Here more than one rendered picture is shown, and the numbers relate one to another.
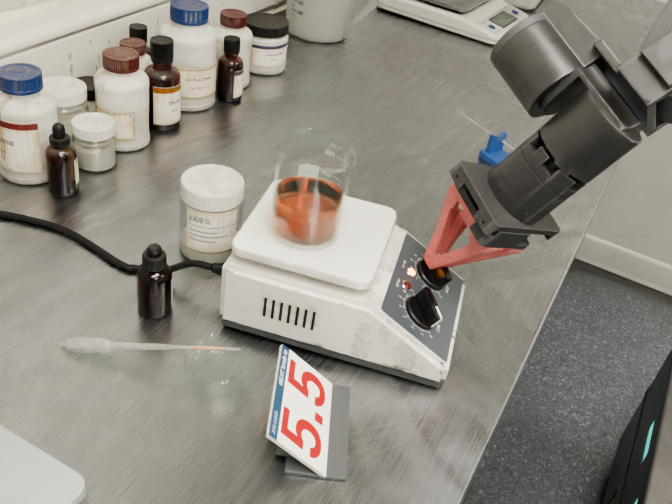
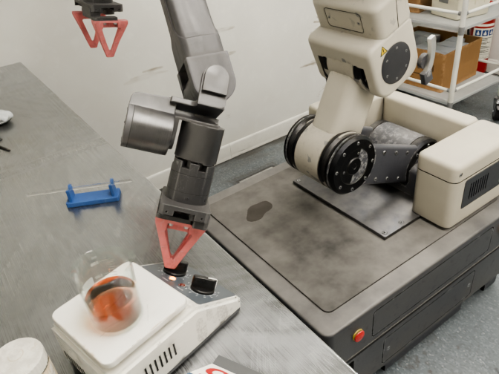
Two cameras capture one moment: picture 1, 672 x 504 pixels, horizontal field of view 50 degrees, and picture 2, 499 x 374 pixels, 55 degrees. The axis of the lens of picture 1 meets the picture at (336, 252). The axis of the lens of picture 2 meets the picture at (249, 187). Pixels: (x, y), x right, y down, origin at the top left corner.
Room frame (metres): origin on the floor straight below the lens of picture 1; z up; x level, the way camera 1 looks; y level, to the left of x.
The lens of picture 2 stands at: (0.14, 0.25, 1.25)
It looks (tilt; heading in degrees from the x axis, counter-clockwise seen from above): 33 degrees down; 306
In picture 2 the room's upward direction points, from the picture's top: 6 degrees counter-clockwise
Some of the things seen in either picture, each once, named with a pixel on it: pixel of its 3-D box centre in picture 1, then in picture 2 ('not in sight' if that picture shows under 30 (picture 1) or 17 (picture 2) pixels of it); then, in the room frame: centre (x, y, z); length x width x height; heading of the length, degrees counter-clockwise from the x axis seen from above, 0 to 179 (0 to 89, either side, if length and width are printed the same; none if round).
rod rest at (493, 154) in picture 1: (516, 160); (92, 192); (0.84, -0.21, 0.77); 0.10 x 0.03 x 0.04; 39
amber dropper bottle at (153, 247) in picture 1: (154, 277); not in sight; (0.47, 0.15, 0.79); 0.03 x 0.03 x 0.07
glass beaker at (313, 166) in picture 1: (312, 194); (112, 292); (0.50, 0.03, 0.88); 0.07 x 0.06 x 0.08; 53
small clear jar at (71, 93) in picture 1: (62, 112); not in sight; (0.73, 0.34, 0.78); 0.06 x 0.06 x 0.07
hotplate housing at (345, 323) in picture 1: (340, 277); (144, 320); (0.51, -0.01, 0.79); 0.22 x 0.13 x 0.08; 81
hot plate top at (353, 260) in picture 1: (318, 230); (119, 309); (0.51, 0.02, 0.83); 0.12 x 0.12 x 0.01; 81
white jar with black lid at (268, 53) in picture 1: (264, 44); not in sight; (1.04, 0.16, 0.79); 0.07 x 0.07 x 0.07
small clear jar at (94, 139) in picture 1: (94, 142); not in sight; (0.69, 0.28, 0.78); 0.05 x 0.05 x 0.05
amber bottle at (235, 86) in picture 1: (230, 68); not in sight; (0.91, 0.18, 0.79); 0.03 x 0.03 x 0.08
